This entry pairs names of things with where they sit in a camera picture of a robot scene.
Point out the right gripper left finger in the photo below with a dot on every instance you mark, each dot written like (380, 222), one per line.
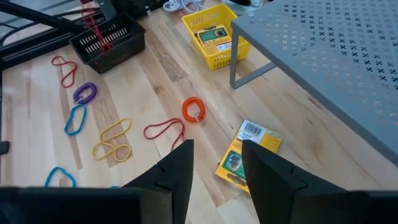
(177, 177)

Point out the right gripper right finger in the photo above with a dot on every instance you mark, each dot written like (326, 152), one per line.
(270, 180)

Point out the yellow green crayon box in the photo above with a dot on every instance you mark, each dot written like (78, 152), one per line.
(230, 158)
(214, 40)

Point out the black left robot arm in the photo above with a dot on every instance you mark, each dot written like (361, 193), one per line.
(136, 7)

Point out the yellow rubber band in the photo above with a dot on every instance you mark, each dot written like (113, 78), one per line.
(93, 154)

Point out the yellow plastic basket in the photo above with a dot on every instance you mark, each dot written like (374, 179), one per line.
(217, 62)

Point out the grey perforated metal shelf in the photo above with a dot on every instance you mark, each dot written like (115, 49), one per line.
(326, 62)

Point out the black plastic basket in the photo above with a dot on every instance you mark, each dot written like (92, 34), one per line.
(124, 49)

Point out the black table edge bracket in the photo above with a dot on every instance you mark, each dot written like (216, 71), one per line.
(3, 147)

